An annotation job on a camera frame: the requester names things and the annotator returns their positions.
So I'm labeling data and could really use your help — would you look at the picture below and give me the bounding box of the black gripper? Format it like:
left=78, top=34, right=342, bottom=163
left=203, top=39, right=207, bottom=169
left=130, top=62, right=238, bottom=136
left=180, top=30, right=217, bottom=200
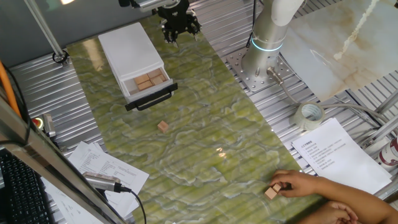
left=157, top=0, right=201, bottom=48

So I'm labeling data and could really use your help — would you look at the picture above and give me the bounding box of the white drawer cabinet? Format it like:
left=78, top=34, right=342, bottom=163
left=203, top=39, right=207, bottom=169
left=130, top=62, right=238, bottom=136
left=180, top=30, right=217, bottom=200
left=98, top=22, right=174, bottom=105

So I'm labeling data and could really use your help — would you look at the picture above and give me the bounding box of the person's right forearm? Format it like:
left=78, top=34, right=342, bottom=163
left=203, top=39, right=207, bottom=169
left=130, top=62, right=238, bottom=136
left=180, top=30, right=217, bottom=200
left=317, top=179, right=398, bottom=224

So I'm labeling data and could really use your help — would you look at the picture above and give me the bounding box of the person's right hand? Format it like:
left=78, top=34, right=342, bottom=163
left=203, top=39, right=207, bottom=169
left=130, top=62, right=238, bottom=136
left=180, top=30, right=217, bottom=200
left=269, top=169, right=323, bottom=198

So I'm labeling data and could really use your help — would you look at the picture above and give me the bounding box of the person's left hand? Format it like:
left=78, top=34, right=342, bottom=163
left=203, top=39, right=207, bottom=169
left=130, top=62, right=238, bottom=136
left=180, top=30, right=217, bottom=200
left=297, top=200, right=359, bottom=224

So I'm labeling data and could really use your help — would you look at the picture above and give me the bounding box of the green marble pattern mat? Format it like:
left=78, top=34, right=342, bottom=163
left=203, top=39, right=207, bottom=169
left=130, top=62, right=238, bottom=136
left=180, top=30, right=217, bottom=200
left=67, top=14, right=340, bottom=224

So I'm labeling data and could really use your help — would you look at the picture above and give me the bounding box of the aluminium pole with base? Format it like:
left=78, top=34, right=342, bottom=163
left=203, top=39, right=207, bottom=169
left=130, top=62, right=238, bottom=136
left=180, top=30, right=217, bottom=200
left=24, top=0, right=72, bottom=68

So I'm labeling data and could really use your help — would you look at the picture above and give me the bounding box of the clear tape roll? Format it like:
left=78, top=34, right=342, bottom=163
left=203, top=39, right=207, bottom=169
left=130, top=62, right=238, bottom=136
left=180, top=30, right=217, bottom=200
left=294, top=101, right=326, bottom=131

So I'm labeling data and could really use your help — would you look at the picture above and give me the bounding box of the printed paper sheet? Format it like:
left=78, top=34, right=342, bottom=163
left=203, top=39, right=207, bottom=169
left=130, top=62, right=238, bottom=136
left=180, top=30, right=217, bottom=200
left=40, top=177, right=105, bottom=224
left=67, top=141, right=150, bottom=218

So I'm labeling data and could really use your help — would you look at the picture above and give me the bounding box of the beige marble board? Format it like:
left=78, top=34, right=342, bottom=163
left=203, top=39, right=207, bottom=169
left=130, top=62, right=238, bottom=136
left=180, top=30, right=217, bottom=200
left=279, top=0, right=398, bottom=102

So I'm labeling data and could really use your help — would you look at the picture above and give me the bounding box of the emergency stop button box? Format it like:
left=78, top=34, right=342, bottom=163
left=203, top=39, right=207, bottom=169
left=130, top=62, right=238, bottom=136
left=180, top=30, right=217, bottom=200
left=30, top=113, right=57, bottom=138

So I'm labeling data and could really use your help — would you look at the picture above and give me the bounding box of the white instruction sheet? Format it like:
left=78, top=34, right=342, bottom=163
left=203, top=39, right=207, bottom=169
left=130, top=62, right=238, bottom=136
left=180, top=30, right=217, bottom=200
left=291, top=117, right=393, bottom=195

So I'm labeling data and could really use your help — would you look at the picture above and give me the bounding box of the black keyboard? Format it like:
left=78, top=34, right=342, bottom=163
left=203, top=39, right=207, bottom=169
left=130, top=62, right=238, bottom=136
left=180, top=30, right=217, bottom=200
left=0, top=147, right=55, bottom=224

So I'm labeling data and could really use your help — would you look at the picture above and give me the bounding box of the red and white can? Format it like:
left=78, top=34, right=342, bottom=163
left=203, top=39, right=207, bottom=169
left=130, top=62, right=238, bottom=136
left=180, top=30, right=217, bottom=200
left=377, top=136, right=398, bottom=171

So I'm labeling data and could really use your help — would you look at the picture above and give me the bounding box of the grey wrist mount block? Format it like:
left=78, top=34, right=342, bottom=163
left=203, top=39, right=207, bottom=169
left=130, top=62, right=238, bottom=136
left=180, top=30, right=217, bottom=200
left=135, top=0, right=181, bottom=13

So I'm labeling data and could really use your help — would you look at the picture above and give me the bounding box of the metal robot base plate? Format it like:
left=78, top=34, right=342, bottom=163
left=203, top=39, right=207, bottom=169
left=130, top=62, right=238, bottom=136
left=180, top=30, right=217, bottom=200
left=222, top=46, right=296, bottom=93

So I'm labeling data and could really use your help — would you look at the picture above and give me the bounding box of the grey cable with metal connector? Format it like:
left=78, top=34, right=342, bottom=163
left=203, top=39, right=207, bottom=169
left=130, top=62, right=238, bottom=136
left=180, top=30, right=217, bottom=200
left=266, top=67, right=398, bottom=125

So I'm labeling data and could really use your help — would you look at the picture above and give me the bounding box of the black camera cable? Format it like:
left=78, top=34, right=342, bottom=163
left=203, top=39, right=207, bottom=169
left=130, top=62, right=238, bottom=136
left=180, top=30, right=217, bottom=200
left=114, top=183, right=147, bottom=224

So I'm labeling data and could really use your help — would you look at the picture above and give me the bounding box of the silver finned camera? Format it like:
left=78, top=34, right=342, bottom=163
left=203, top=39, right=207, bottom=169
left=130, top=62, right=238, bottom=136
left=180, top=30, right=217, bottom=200
left=82, top=171, right=122, bottom=192

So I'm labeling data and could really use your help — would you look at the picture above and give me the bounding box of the orange cable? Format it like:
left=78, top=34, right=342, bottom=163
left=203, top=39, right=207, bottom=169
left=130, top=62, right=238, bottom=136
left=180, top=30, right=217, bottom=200
left=0, top=60, right=22, bottom=119

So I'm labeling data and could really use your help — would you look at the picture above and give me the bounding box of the aluminium frame bar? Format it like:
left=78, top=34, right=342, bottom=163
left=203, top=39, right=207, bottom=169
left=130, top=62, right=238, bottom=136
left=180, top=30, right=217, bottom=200
left=0, top=93, right=127, bottom=224
left=371, top=179, right=398, bottom=202
left=374, top=90, right=398, bottom=114
left=362, top=114, right=398, bottom=149

